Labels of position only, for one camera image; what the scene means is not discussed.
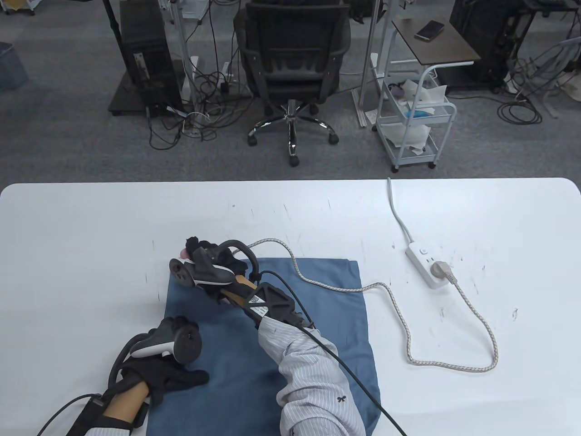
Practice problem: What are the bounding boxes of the person's left hand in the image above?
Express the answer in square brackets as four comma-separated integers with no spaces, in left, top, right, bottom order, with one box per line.
[120,316,210,407]

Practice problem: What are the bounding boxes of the person's right hand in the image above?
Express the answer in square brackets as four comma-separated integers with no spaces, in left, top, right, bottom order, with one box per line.
[185,236,249,306]

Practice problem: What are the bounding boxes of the blue pillowcase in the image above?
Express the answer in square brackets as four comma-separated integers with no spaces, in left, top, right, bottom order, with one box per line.
[148,258,381,436]

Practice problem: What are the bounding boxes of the braided iron cord with plug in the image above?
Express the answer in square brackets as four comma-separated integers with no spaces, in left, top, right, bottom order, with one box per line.
[247,237,498,373]

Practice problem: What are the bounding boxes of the person's left forearm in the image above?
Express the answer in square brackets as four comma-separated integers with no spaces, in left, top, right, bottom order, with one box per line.
[86,381,150,436]

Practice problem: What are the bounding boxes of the person's right forearm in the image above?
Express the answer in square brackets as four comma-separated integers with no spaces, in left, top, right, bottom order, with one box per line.
[222,275,366,436]

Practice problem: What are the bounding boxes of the grey white right hand controller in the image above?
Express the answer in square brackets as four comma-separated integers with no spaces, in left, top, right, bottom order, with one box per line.
[169,240,260,287]

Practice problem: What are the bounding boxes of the grey white hand controller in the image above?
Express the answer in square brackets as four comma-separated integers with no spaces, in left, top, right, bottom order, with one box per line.
[169,240,260,287]
[109,317,202,386]

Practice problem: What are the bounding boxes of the grey white left hand controller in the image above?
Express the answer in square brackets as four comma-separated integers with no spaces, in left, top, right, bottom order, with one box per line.
[109,317,202,386]

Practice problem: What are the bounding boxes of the white table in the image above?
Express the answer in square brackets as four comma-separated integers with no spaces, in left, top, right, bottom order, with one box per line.
[0,178,581,436]

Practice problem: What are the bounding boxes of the black floor stand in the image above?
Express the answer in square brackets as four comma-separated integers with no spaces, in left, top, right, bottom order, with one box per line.
[102,0,150,117]

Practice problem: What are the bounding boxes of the white rolling cart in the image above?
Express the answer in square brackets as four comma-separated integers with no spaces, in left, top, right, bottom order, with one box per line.
[372,64,457,173]

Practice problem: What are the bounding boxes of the black office chair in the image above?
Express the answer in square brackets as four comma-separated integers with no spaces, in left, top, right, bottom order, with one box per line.
[232,0,352,167]

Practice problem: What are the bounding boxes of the pile of white papers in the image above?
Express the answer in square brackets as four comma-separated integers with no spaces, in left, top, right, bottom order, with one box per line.
[385,119,432,155]

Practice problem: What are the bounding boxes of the black computer tower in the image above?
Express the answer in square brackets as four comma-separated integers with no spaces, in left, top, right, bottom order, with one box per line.
[119,0,184,118]
[449,0,522,82]

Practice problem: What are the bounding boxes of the crumpled white paper sheets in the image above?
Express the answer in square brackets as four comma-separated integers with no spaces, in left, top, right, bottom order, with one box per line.
[399,79,449,109]

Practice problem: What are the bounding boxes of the brown side table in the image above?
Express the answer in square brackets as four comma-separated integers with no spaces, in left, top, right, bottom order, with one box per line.
[391,18,482,66]

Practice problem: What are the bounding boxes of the smartphone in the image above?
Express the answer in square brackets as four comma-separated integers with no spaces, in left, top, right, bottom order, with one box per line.
[414,20,445,42]

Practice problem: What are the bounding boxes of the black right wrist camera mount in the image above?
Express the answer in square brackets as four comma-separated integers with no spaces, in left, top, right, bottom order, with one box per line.
[243,282,315,330]

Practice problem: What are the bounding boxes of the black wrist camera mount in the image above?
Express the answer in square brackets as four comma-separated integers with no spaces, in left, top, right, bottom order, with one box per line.
[243,282,315,330]
[68,395,148,436]

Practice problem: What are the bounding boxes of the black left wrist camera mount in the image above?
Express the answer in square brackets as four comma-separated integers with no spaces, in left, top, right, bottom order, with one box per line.
[68,395,148,436]

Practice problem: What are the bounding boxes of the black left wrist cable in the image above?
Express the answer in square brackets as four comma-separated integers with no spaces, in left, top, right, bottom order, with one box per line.
[39,393,105,436]

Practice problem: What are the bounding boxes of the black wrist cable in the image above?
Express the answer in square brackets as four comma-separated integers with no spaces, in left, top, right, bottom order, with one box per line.
[259,270,409,436]
[39,393,105,436]

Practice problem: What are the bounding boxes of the tangle of black floor cables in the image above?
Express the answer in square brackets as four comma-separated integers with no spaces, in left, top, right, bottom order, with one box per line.
[149,68,255,150]

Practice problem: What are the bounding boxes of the white power strip cable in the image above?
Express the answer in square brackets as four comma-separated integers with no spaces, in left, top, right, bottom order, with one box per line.
[387,177,414,246]

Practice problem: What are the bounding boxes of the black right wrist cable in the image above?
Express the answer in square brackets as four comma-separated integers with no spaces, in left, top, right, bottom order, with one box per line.
[259,270,409,436]

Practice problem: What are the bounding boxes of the white metal frame post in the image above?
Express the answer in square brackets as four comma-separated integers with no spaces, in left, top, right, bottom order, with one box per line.
[170,0,198,107]
[353,0,392,129]

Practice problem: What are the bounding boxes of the coiled black cable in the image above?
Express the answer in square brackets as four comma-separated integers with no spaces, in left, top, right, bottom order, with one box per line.
[497,98,543,126]

